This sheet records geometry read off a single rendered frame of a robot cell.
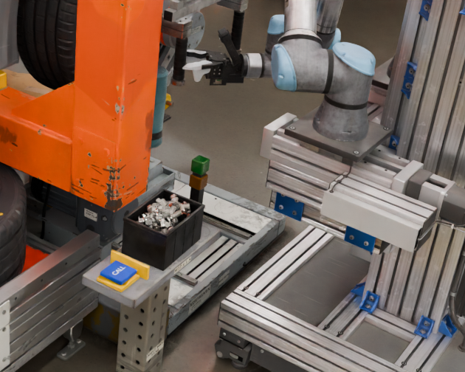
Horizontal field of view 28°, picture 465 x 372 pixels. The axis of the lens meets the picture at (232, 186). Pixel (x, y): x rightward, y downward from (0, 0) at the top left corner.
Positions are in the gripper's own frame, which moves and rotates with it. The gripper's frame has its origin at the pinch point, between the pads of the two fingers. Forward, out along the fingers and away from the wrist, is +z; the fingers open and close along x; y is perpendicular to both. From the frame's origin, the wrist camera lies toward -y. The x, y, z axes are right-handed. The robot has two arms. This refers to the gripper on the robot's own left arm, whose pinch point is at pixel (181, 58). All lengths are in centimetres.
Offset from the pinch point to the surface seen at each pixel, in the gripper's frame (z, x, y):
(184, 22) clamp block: 0.7, -1.7, -12.0
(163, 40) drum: 2.2, 17.1, 1.3
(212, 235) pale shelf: -5, -38, 38
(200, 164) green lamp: -0.1, -33.3, 17.7
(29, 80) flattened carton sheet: 33, 162, 82
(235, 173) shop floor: -46, 72, 83
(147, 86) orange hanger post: 15.4, -28.1, -3.8
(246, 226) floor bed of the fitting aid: -36, 20, 75
